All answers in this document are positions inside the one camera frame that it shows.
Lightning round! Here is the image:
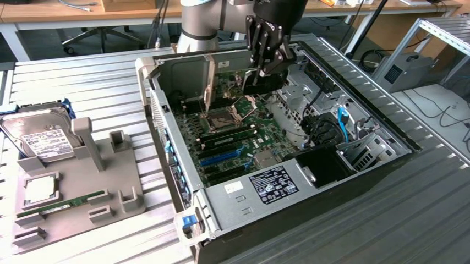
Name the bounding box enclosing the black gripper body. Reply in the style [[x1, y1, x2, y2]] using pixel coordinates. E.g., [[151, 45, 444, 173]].
[[253, 0, 309, 36]]

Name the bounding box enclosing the graphics card with metal bracket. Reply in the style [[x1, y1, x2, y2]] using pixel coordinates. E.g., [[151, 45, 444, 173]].
[[203, 53, 291, 114]]

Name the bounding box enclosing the wooden desk with clutter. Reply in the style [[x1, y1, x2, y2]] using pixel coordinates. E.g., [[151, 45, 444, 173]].
[[290, 0, 464, 56]]

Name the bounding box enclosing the metal disk bay cage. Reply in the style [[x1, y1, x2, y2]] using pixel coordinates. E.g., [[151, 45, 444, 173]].
[[274, 45, 354, 149]]

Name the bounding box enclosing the metal socket cover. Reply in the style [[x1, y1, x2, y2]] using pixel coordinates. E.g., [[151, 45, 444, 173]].
[[230, 95, 261, 122]]

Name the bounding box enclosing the black stand pole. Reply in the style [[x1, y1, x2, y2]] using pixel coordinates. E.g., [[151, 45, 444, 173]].
[[345, 0, 390, 58]]

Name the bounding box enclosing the CPU socket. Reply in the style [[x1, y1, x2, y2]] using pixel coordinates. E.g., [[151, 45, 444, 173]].
[[201, 108, 242, 135]]

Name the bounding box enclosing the green motherboard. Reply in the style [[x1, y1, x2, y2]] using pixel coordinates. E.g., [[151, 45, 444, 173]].
[[173, 92, 295, 185]]

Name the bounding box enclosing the black installed RAM stick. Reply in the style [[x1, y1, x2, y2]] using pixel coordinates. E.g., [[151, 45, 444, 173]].
[[201, 129, 258, 146]]

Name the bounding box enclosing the grey control box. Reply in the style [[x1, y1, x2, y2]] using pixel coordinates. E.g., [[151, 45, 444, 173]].
[[381, 52, 448, 93]]

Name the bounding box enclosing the blue expansion slot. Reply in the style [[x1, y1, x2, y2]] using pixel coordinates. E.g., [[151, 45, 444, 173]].
[[199, 148, 242, 167]]

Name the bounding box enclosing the grey box with vent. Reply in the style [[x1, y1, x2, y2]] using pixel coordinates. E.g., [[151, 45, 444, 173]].
[[373, 16, 470, 91]]

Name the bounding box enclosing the black office chair base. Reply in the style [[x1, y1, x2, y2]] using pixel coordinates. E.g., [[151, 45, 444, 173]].
[[60, 26, 146, 54]]

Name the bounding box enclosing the grey power supply unit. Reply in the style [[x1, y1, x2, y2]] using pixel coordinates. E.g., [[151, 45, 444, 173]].
[[202, 158, 317, 232]]

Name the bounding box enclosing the blue disk caddy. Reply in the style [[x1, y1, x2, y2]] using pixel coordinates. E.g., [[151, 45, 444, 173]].
[[0, 97, 78, 124]]

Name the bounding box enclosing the open black PC case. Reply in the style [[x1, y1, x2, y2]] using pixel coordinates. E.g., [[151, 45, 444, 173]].
[[135, 40, 424, 264]]

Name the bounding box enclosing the wooden desk with white legs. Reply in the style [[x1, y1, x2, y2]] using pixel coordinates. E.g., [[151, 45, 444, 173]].
[[0, 0, 185, 63]]

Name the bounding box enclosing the silver hard disk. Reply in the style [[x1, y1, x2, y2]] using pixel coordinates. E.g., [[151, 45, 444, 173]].
[[0, 107, 84, 163]]

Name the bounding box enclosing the grey parts rack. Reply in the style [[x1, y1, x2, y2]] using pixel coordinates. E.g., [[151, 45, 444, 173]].
[[11, 117, 149, 255]]

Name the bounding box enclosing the green RAM stick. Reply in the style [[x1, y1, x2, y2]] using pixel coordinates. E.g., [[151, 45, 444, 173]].
[[16, 191, 104, 218]]

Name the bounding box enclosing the silver CPU chip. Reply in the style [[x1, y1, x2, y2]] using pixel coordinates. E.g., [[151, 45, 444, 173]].
[[24, 177, 60, 204]]

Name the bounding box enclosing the blue data wire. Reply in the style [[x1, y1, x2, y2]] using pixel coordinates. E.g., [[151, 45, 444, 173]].
[[335, 106, 350, 144]]

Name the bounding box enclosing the black wire bundle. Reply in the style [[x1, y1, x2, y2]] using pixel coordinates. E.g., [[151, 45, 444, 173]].
[[303, 115, 345, 145]]

